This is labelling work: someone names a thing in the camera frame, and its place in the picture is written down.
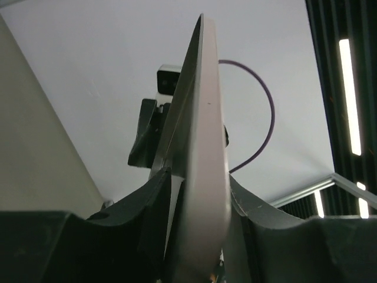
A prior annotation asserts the silver tin lid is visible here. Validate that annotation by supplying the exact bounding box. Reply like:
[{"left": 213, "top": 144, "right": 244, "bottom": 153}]
[{"left": 151, "top": 15, "right": 231, "bottom": 282}]

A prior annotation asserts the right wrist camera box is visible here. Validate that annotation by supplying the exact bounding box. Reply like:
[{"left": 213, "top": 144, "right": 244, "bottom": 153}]
[{"left": 157, "top": 64, "right": 181, "bottom": 96}]

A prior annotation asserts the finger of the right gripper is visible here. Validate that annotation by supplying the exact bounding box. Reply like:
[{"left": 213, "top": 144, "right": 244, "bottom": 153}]
[
  {"left": 128, "top": 98, "right": 170, "bottom": 169},
  {"left": 224, "top": 125, "right": 229, "bottom": 147}
]

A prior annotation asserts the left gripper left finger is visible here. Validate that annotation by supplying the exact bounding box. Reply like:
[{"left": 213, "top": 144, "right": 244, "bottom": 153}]
[{"left": 1, "top": 167, "right": 171, "bottom": 282}]

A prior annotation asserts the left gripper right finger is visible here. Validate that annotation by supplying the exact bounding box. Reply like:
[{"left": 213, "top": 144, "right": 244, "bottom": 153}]
[{"left": 226, "top": 179, "right": 376, "bottom": 282}]

